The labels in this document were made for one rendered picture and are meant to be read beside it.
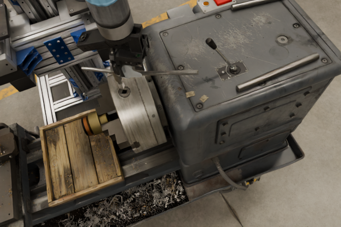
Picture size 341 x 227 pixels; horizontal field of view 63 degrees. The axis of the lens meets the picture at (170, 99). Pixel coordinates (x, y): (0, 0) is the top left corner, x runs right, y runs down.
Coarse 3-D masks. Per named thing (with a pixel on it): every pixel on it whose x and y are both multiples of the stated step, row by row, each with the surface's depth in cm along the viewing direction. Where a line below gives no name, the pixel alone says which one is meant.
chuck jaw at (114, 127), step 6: (114, 120) 100; (102, 126) 99; (108, 126) 99; (114, 126) 99; (120, 126) 98; (108, 132) 100; (114, 132) 97; (120, 132) 97; (114, 138) 98; (120, 138) 95; (126, 138) 95; (120, 144) 94; (126, 144) 96; (132, 144) 94; (138, 144) 95
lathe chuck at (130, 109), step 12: (108, 84) 93; (132, 84) 91; (120, 96) 90; (132, 96) 90; (120, 108) 89; (132, 108) 89; (144, 108) 89; (120, 120) 89; (132, 120) 89; (144, 120) 90; (132, 132) 90; (144, 132) 91; (144, 144) 95; (156, 144) 99
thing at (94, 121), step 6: (90, 114) 101; (96, 114) 100; (102, 114) 101; (84, 120) 100; (90, 120) 99; (96, 120) 99; (102, 120) 100; (108, 120) 106; (84, 126) 99; (90, 126) 99; (96, 126) 99; (90, 132) 100; (96, 132) 101; (102, 132) 102
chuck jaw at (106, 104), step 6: (102, 84) 97; (102, 90) 98; (108, 90) 98; (102, 96) 99; (108, 96) 99; (102, 102) 99; (108, 102) 100; (96, 108) 100; (102, 108) 100; (108, 108) 100; (114, 108) 101
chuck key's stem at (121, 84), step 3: (111, 66) 77; (111, 69) 76; (114, 75) 78; (117, 75) 79; (114, 78) 80; (117, 78) 80; (120, 78) 81; (117, 81) 81; (120, 81) 82; (120, 84) 84; (123, 84) 86; (120, 87) 86; (123, 87) 86
